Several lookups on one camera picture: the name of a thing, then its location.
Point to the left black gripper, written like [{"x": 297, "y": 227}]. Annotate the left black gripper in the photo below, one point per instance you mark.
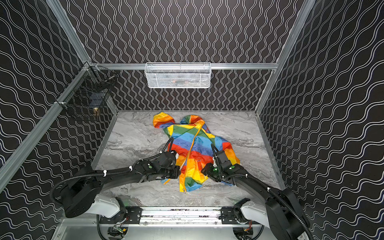
[{"x": 174, "y": 168}]

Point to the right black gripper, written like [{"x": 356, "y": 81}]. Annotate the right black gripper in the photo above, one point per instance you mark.
[{"x": 208, "y": 168}]

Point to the rainbow striped jacket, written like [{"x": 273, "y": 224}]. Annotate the rainbow striped jacket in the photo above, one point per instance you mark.
[{"x": 192, "y": 142}]

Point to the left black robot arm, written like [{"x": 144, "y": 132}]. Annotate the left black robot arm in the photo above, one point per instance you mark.
[{"x": 77, "y": 193}]

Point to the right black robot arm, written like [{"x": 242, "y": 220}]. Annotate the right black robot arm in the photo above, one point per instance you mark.
[{"x": 278, "y": 210}]

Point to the brass object in basket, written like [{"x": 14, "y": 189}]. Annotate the brass object in basket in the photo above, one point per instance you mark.
[{"x": 96, "y": 112}]

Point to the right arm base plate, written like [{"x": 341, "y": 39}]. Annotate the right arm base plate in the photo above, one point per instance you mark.
[{"x": 230, "y": 215}]

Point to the aluminium front rail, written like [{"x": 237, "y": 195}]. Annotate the aluminium front rail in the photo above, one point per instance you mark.
[{"x": 200, "y": 217}]

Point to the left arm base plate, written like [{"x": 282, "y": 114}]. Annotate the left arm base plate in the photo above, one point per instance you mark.
[{"x": 132, "y": 215}]

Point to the white mesh wall basket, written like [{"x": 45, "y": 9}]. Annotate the white mesh wall basket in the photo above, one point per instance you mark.
[{"x": 178, "y": 75}]

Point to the black wire wall basket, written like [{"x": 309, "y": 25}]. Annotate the black wire wall basket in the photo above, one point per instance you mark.
[{"x": 92, "y": 91}]

